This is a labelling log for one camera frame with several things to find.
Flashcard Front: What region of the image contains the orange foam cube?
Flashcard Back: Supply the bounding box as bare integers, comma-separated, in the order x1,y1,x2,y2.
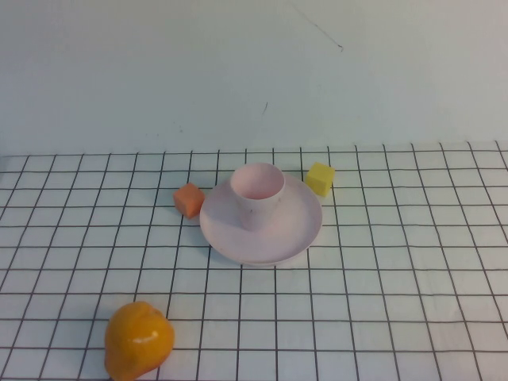
172,183,206,219

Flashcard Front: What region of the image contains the yellow foam cube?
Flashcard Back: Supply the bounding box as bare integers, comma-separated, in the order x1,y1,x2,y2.
304,161,336,198

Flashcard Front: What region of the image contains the pale pink round plate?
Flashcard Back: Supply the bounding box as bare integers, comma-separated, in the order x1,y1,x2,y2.
198,171,323,266

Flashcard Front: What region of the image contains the orange yellow mango fruit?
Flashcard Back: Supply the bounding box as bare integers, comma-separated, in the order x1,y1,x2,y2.
103,301,175,381

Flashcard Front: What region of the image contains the pale pink plastic cup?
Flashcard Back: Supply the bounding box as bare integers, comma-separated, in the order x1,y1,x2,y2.
229,162,286,232

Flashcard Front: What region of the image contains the white black grid mat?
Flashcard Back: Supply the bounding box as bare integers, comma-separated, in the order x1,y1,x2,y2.
0,140,508,381

